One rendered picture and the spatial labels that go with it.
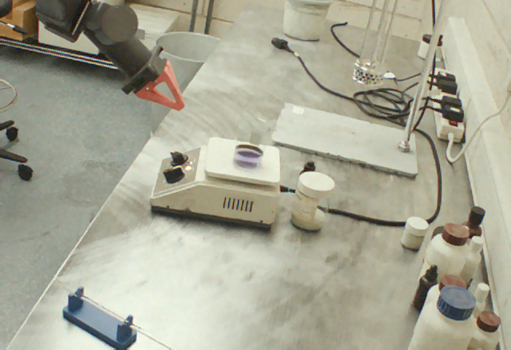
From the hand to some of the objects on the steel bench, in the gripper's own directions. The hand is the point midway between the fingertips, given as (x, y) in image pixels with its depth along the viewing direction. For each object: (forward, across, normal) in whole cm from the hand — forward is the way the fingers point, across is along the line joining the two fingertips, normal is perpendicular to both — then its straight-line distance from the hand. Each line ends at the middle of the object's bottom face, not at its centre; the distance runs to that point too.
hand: (179, 105), depth 117 cm
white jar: (+60, -94, +29) cm, 116 cm away
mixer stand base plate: (+35, -27, +10) cm, 45 cm away
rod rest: (+6, +40, -13) cm, 42 cm away
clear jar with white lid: (+27, +7, +4) cm, 29 cm away
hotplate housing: (+16, +5, -5) cm, 18 cm away
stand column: (+44, -25, +18) cm, 54 cm away
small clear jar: (+41, +9, +16) cm, 45 cm away
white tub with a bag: (+30, -93, +4) cm, 98 cm away
